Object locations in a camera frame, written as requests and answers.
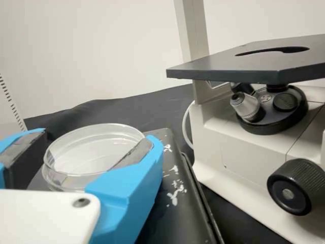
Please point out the petri dish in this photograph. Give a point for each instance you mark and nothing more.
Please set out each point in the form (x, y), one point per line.
(89, 155)

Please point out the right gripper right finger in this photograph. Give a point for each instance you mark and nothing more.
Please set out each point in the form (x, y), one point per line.
(132, 183)

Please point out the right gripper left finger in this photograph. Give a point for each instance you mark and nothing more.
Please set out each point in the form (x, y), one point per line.
(14, 150)

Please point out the white incubator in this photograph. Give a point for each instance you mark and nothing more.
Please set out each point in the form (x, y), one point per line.
(10, 101)

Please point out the black tray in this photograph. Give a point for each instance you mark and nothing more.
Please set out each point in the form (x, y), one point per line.
(177, 183)

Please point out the cream microscope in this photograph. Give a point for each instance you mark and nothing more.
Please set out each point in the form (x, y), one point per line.
(254, 142)

